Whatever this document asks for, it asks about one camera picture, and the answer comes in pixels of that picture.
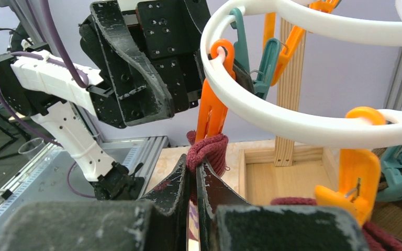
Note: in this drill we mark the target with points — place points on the clear plastic cup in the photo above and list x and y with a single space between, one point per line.
31 148

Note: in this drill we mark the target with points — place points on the orange clothespin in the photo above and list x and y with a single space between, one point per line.
212 112
359 174

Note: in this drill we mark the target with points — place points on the purple striped tan sock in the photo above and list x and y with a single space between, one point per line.
210 155

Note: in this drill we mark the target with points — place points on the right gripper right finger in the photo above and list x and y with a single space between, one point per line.
229 222

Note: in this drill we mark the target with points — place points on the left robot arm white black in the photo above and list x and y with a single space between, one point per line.
44 87

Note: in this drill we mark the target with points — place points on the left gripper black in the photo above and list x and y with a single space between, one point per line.
138 88

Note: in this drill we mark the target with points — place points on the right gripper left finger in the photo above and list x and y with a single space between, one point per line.
156 221

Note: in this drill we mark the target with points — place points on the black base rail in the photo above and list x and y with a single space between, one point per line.
44 178

